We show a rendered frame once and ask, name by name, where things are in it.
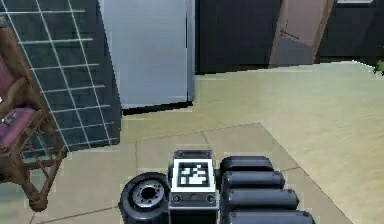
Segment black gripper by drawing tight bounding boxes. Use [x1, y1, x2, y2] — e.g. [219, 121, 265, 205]
[118, 171, 172, 224]

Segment brown wooden chair purple cushions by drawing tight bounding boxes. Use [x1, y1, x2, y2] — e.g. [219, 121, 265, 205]
[0, 15, 68, 213]

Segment silver grey fridge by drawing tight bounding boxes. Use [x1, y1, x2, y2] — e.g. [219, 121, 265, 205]
[97, 0, 196, 111]

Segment small grey object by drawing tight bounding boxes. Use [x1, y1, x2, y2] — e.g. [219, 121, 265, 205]
[1, 111, 18, 126]

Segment brown room door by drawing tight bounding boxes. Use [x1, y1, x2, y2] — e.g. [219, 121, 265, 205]
[268, 0, 335, 69]

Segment green house plant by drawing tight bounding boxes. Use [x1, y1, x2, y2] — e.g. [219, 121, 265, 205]
[372, 59, 384, 77]

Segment black door handle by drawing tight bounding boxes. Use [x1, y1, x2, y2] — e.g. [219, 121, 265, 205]
[279, 30, 300, 42]

